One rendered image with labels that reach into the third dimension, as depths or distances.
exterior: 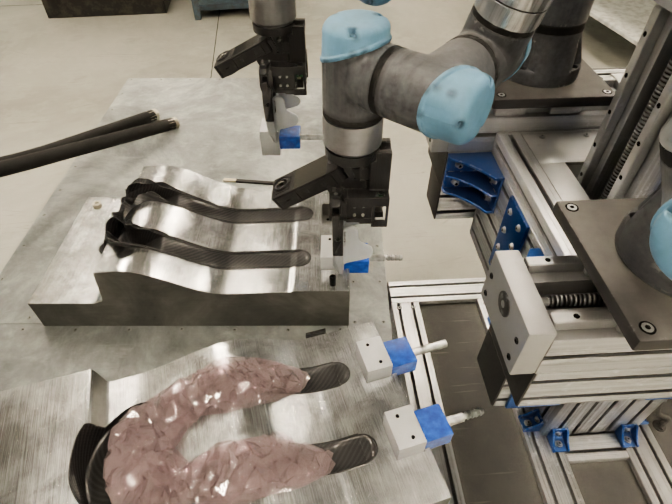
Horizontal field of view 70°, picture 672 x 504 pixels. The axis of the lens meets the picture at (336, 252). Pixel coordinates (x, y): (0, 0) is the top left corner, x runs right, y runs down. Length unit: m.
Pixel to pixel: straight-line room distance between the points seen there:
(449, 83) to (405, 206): 1.78
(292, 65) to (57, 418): 0.62
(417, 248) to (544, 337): 1.50
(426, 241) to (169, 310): 1.47
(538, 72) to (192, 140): 0.78
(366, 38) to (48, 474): 0.57
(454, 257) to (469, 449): 0.92
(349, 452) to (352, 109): 0.41
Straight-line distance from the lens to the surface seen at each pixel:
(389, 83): 0.52
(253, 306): 0.76
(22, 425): 0.69
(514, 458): 1.40
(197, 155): 1.19
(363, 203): 0.64
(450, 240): 2.13
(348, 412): 0.65
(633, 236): 0.64
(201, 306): 0.78
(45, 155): 1.13
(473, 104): 0.49
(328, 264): 0.74
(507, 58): 0.60
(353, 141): 0.58
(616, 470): 1.49
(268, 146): 0.96
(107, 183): 1.17
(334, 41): 0.54
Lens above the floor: 1.44
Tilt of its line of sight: 46 degrees down
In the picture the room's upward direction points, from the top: straight up
